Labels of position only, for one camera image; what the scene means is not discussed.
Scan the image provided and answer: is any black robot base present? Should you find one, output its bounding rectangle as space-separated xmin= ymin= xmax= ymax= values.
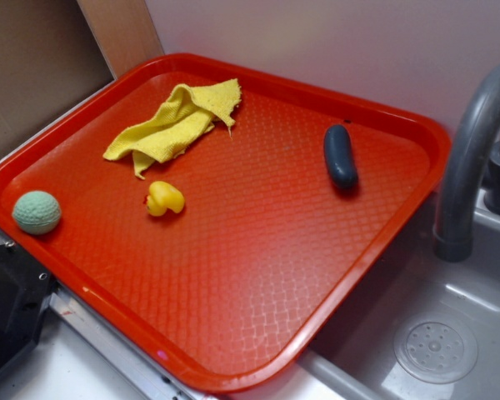
xmin=0 ymin=241 xmax=55 ymax=378

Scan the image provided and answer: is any dark green plastic pickle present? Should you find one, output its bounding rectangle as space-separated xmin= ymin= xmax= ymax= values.
xmin=323 ymin=124 xmax=358 ymax=189

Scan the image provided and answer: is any red plastic tray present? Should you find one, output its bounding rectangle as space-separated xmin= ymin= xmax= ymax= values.
xmin=0 ymin=54 xmax=450 ymax=394

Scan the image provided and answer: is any yellow rubber duck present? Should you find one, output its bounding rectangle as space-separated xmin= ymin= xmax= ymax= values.
xmin=145 ymin=181 xmax=185 ymax=217

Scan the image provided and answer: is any yellow cloth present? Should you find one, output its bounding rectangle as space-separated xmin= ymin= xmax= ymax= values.
xmin=102 ymin=78 xmax=242 ymax=179

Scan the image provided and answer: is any grey toy sink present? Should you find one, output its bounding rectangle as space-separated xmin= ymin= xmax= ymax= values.
xmin=299 ymin=200 xmax=500 ymax=399

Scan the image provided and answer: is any green golf ball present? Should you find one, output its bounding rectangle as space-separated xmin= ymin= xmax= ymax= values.
xmin=12 ymin=191 xmax=62 ymax=235

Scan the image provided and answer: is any grey toy faucet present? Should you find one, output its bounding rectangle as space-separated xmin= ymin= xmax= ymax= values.
xmin=433 ymin=65 xmax=500 ymax=262

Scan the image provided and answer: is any brown wooden board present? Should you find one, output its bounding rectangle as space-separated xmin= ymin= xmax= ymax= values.
xmin=0 ymin=1 xmax=163 ymax=159

